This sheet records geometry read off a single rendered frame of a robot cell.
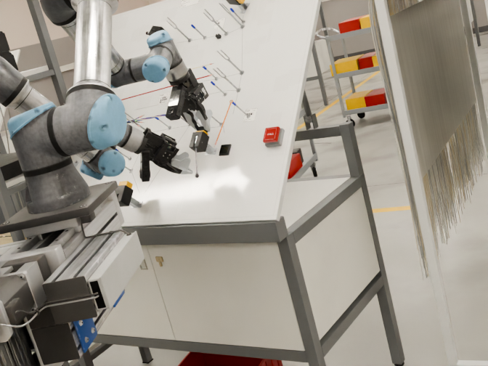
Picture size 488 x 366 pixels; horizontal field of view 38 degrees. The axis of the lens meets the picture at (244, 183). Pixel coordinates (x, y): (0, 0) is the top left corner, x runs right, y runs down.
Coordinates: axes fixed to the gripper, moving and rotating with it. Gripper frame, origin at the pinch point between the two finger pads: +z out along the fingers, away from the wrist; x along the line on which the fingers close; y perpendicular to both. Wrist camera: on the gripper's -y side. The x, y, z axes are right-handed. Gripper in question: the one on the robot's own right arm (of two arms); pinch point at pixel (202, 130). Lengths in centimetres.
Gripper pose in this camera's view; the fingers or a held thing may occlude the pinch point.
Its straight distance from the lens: 234.4
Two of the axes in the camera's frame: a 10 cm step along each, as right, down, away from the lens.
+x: -8.1, 0.4, 5.9
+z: 4.0, 7.6, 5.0
